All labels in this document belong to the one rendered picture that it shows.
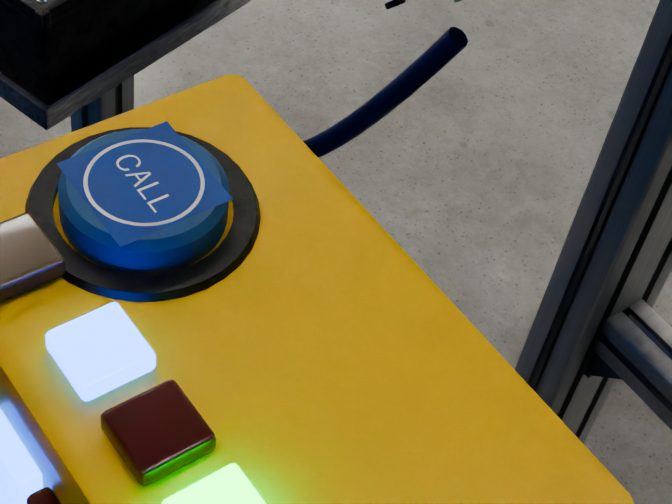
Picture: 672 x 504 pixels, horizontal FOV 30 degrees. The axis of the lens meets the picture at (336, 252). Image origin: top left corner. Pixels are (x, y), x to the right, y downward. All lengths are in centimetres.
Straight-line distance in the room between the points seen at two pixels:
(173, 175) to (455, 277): 145
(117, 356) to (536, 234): 157
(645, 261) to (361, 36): 120
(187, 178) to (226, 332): 4
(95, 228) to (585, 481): 12
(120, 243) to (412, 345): 7
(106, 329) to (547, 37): 192
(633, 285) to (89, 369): 72
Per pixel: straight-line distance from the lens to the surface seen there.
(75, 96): 71
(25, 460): 28
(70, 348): 27
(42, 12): 67
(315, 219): 31
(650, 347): 97
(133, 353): 27
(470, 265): 176
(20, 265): 29
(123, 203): 29
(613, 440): 164
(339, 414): 27
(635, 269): 94
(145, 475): 26
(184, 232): 29
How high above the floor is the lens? 130
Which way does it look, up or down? 48 degrees down
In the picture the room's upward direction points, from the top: 11 degrees clockwise
